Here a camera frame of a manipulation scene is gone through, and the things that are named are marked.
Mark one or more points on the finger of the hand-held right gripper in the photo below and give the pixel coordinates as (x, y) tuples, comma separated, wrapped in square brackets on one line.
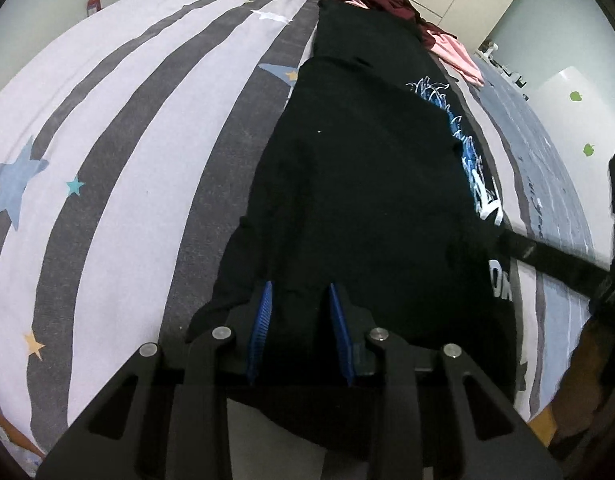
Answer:
[(547, 257)]

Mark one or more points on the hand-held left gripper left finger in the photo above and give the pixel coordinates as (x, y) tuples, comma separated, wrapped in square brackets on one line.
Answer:
[(261, 330)]

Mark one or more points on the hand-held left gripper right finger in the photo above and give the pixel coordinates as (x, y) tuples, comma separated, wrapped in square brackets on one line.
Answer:
[(340, 335)]

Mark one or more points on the black printed t-shirt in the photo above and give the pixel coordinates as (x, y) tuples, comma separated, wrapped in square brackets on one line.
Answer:
[(362, 185)]

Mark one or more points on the person's right forearm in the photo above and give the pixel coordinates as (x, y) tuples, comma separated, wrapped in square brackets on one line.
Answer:
[(587, 370)]

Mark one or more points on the green apple sticker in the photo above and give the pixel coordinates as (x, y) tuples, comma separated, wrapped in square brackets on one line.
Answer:
[(576, 95), (589, 149)]

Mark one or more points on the white bed headboard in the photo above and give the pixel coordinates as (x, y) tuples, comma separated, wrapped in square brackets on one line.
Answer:
[(602, 120)]

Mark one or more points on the black and white devices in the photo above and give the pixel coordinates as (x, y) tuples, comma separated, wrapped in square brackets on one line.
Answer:
[(515, 77)]

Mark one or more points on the pink garment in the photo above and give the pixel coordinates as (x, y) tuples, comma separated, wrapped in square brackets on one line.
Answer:
[(457, 57)]

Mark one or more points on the striped star bed sheet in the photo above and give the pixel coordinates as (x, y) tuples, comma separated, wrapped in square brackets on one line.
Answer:
[(112, 135)]

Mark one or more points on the red fire extinguisher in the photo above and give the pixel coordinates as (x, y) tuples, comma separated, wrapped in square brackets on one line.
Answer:
[(93, 4)]

